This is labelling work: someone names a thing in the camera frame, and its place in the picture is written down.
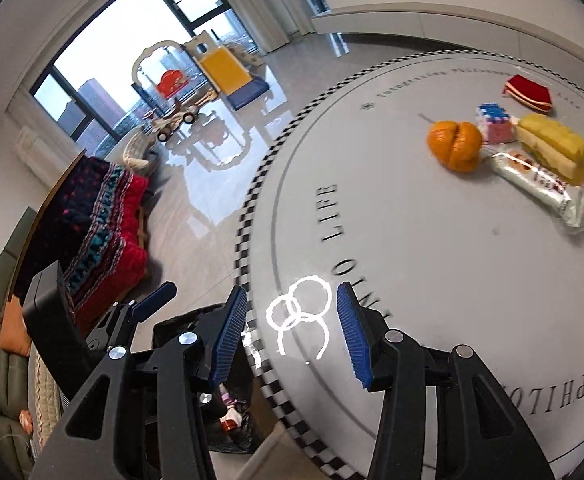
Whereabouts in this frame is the orange mandarin peel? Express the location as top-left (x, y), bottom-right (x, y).
top-left (426, 120), bottom-right (483, 174)

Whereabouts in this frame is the yellow sponge cake piece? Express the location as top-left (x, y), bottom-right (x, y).
top-left (514, 113), bottom-right (584, 185)

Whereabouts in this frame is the red cloth pouch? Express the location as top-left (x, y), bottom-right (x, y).
top-left (502, 75), bottom-right (554, 115)

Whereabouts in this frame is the black bagged trash bin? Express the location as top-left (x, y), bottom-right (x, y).
top-left (152, 304), bottom-right (263, 454)

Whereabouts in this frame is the orange cushion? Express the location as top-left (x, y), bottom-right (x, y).
top-left (0, 296), bottom-right (31, 358)

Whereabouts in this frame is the green sofa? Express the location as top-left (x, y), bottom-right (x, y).
top-left (0, 208), bottom-right (37, 479)

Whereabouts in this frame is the red patterned blanket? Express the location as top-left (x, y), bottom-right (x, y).
top-left (58, 157), bottom-right (149, 336)

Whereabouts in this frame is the wicker basket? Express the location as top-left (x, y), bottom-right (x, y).
top-left (121, 128), bottom-right (156, 174)

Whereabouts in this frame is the beige toy car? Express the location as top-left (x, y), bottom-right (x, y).
top-left (145, 98), bottom-right (200, 142)

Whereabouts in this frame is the white red baby swing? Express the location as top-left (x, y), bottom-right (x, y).
top-left (131, 40), bottom-right (217, 115)

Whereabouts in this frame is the round white coffee table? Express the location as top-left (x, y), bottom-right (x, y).
top-left (234, 50), bottom-right (584, 479)

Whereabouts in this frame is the yellow children's slide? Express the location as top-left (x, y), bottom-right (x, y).
top-left (183, 32), bottom-right (270, 110)

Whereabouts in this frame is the white low tv cabinet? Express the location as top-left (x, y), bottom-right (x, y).
top-left (311, 3), bottom-right (584, 76)

